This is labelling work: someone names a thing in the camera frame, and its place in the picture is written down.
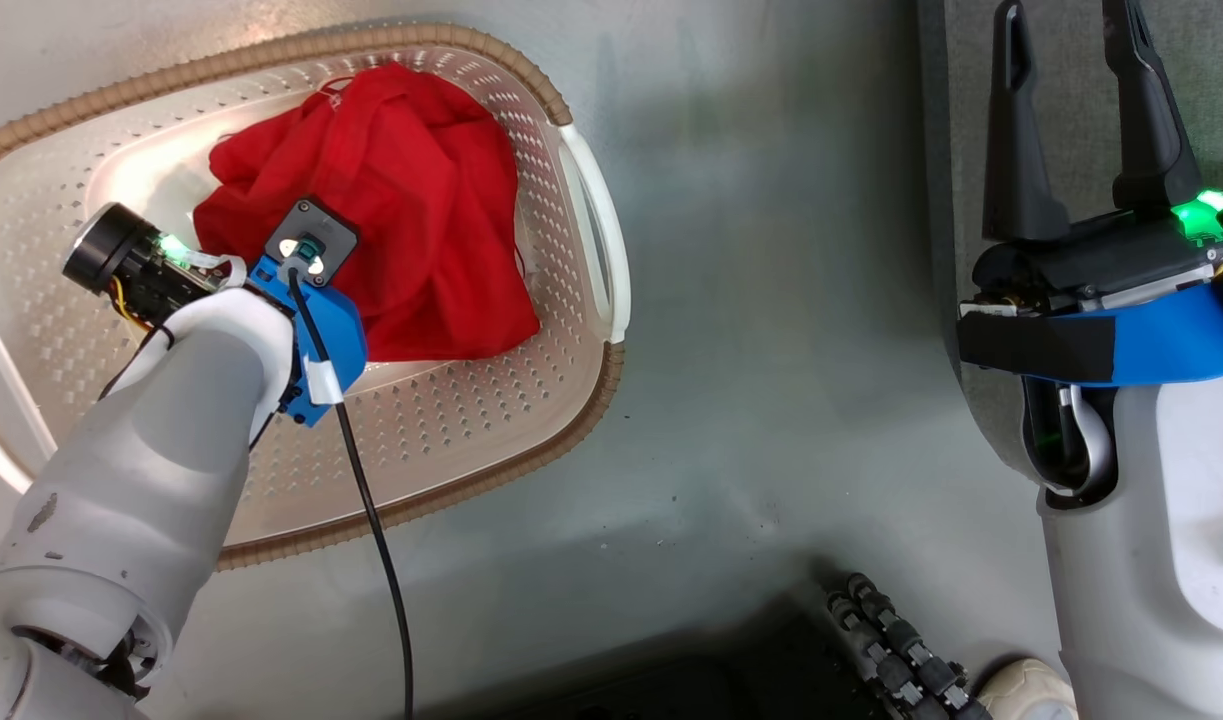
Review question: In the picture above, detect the black cable chain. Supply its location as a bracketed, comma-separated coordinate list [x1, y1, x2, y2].
[826, 572, 994, 720]

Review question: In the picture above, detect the black left camera cable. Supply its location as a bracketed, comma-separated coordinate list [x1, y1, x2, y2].
[288, 265, 416, 720]

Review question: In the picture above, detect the white laundry basket brown rim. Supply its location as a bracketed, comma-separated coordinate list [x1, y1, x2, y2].
[0, 22, 632, 573]

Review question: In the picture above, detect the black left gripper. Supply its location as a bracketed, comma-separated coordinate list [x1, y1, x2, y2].
[62, 202, 248, 327]

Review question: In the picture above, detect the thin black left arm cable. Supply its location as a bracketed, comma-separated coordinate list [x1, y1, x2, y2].
[98, 325, 177, 401]

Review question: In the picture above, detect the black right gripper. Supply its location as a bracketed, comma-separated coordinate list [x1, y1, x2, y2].
[959, 0, 1223, 321]

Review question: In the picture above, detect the red cloth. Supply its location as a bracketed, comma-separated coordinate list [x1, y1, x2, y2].
[192, 62, 542, 363]

